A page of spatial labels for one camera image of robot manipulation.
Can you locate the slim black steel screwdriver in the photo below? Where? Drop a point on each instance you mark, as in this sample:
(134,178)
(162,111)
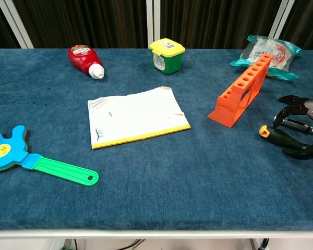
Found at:
(297,125)

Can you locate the orange screwdriver bit holder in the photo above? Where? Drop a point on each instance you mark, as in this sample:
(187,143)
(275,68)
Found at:
(229,109)

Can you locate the teal clear snack bag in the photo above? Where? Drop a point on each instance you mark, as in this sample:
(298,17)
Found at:
(279,49)

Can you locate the green tub with yellow lid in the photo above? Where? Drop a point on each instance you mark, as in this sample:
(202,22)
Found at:
(169,62)

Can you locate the blue felt table cover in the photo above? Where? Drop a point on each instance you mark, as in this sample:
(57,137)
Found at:
(172,182)

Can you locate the white notepad with yellow edge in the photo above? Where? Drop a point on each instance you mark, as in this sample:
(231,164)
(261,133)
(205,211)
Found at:
(135,117)

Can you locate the black pleated curtain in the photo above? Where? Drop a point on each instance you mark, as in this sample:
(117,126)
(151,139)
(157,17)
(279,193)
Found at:
(94,23)

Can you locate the red ketchup bottle white cap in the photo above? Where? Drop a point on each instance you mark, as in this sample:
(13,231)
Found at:
(81,58)

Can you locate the white slanted frame post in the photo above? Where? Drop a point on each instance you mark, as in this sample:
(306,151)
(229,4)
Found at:
(15,24)
(283,18)

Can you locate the white upright frame post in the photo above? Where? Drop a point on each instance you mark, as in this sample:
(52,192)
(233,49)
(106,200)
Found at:
(153,20)

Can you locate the white table frame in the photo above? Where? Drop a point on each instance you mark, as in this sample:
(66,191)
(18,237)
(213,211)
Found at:
(156,234)

